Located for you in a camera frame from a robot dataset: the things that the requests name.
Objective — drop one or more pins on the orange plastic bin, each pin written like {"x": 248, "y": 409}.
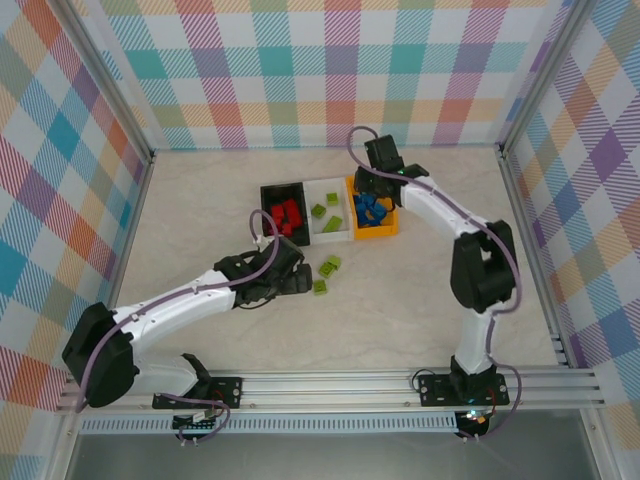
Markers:
{"x": 375, "y": 232}

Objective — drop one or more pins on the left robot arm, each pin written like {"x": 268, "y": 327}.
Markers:
{"x": 100, "y": 355}

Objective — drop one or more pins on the grey metal panel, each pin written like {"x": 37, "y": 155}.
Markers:
{"x": 325, "y": 457}

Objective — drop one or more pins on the black plastic bin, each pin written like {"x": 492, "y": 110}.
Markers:
{"x": 267, "y": 192}

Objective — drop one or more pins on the small controller board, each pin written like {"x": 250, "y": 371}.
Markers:
{"x": 195, "y": 419}
{"x": 472, "y": 419}

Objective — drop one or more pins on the long blue lego brick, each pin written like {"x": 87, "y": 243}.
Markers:
{"x": 361, "y": 214}

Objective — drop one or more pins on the white plastic bin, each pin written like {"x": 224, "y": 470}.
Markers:
{"x": 325, "y": 237}

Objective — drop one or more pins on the aluminium side rail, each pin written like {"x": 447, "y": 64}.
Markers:
{"x": 131, "y": 225}
{"x": 524, "y": 225}

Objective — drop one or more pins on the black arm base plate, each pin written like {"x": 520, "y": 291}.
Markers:
{"x": 435, "y": 390}
{"x": 230, "y": 392}

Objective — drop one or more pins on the small green lego brick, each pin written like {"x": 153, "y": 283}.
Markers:
{"x": 333, "y": 262}
{"x": 326, "y": 270}
{"x": 332, "y": 198}
{"x": 319, "y": 287}
{"x": 318, "y": 210}

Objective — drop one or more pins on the aluminium frame post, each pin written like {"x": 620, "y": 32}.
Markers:
{"x": 542, "y": 75}
{"x": 107, "y": 80}

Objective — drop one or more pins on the aluminium mounting rail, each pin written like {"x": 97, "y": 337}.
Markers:
{"x": 325, "y": 392}

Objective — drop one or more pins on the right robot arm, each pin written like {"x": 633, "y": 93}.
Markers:
{"x": 482, "y": 270}

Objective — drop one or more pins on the long green lego plate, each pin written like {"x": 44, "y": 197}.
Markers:
{"x": 332, "y": 224}

